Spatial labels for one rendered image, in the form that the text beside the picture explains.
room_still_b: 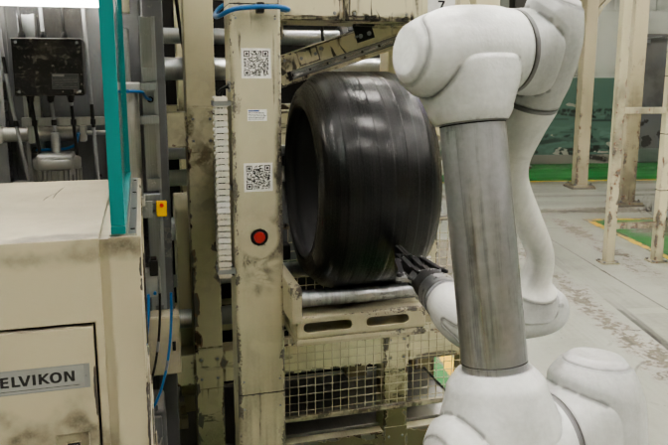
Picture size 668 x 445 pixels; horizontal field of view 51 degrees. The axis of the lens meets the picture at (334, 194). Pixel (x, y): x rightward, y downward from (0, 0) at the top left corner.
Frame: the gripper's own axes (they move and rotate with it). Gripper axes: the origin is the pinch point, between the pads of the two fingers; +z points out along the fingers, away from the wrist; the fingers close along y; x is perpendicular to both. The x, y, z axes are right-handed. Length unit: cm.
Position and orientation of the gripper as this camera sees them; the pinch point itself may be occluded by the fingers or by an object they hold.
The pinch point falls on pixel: (402, 255)
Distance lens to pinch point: 172.1
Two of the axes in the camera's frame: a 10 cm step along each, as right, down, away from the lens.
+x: -0.3, 9.6, 2.9
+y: -9.6, 0.5, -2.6
